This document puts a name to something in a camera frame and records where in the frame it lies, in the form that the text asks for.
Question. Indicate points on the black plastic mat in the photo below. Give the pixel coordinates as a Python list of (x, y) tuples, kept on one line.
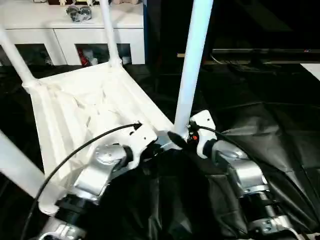
[(250, 125)]

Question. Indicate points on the small beige block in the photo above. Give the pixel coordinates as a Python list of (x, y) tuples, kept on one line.
[(181, 55)]

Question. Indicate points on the white cabinet with glass doors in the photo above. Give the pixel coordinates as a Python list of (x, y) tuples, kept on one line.
[(125, 32)]

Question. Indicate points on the white flat board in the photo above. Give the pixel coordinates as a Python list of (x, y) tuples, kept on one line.
[(311, 71)]

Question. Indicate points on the clear bag of dark parts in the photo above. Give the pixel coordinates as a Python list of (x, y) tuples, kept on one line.
[(80, 13)]

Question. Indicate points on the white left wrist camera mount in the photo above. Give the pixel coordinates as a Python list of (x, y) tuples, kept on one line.
[(143, 140)]

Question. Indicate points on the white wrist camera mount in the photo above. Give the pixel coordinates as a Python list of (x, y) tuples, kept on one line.
[(203, 122), (143, 140)]

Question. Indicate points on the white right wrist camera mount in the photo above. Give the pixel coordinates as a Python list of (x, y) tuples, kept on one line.
[(203, 122)]

